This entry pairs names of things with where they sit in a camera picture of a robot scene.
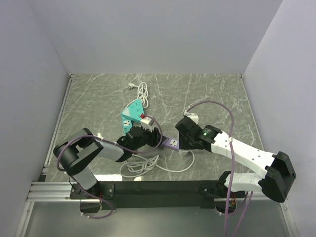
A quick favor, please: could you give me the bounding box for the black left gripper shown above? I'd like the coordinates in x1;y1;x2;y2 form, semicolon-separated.
132;125;166;152

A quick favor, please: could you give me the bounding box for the white square charger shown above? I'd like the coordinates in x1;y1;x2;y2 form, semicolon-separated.
179;149;189;156

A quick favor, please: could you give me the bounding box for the purple power strip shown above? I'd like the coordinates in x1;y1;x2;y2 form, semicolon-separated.
161;136;179;151

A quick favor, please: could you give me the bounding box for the teal triangular power strip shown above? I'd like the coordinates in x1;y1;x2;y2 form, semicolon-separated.
121;99;144;123

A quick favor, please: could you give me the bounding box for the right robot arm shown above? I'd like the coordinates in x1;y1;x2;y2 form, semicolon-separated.
175;117;296;203

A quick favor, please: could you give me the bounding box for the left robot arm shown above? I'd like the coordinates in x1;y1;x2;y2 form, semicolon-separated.
53;126;164;198

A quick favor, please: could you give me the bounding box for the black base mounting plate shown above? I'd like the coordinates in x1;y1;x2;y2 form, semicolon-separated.
69;180;237;211

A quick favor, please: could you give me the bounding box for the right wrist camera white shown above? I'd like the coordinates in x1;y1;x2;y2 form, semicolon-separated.
183;110;199;124

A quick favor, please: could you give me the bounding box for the white purple strip cable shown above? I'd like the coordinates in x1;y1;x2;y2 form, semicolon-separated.
155;151;195;173

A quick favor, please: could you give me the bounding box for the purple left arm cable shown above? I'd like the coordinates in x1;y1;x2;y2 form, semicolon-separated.
57;115;163;219

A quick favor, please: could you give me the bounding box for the white coiled teal strip cable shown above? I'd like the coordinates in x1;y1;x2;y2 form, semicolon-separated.
119;154;160;178

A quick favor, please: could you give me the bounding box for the white coiled cable with plug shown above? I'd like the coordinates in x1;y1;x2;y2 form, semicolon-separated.
126;81;149;109

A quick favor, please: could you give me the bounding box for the aluminium left edge rail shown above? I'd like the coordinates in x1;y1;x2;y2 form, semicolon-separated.
41;74;75;176

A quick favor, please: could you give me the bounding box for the aluminium front rail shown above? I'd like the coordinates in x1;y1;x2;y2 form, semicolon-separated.
14;179;288;235

